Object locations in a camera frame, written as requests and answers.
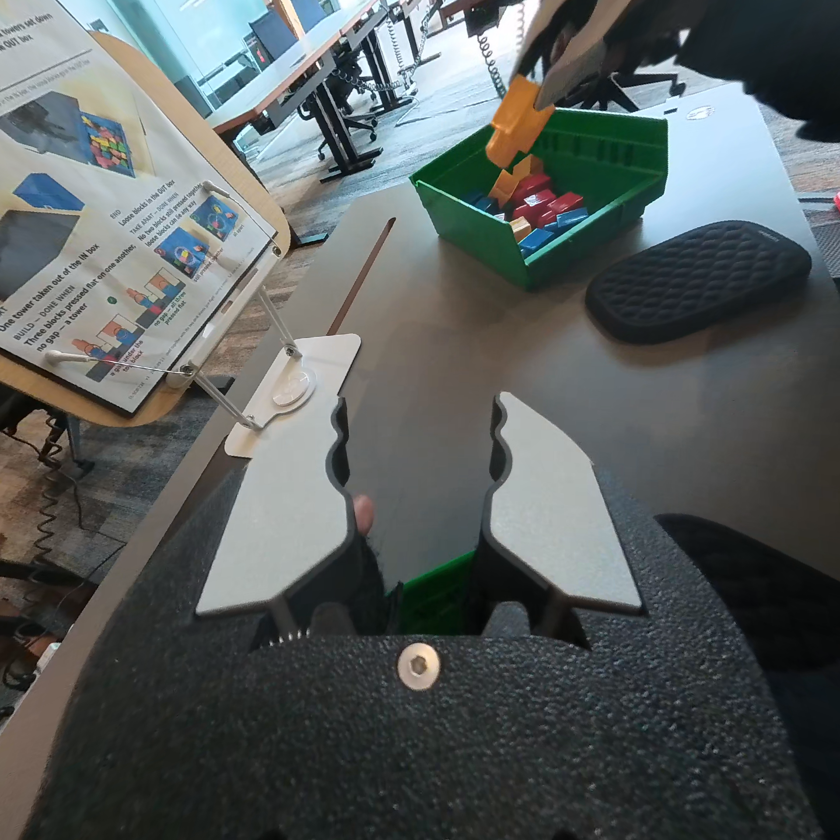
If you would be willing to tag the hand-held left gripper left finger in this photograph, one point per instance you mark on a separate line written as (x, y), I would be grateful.
(282, 518)

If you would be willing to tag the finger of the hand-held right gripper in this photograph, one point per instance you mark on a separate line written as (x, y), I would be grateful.
(538, 33)
(571, 72)

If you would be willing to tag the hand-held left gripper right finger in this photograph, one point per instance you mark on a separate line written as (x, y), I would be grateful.
(564, 525)

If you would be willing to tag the yellow mega block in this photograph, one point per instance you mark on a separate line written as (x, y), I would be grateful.
(518, 118)

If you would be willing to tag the green plastic bin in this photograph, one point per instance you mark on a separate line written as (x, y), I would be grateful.
(590, 157)
(436, 590)

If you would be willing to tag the pile of blocks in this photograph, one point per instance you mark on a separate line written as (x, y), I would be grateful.
(544, 210)

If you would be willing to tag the person's right hand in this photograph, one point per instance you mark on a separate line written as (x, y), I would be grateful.
(563, 39)

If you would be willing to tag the person's left hand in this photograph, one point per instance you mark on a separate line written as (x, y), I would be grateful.
(362, 515)

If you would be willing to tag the black office chair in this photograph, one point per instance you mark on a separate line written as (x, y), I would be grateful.
(348, 111)
(630, 88)

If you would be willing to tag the white poster stand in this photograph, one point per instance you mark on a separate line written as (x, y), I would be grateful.
(295, 387)

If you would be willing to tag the black round pad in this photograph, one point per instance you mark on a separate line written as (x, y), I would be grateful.
(754, 577)

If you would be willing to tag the black quilted wrist pad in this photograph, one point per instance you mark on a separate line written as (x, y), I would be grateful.
(695, 282)

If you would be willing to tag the wooden desk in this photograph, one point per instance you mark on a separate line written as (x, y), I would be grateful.
(289, 85)

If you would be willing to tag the blue office chair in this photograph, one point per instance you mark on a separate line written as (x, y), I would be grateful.
(272, 36)

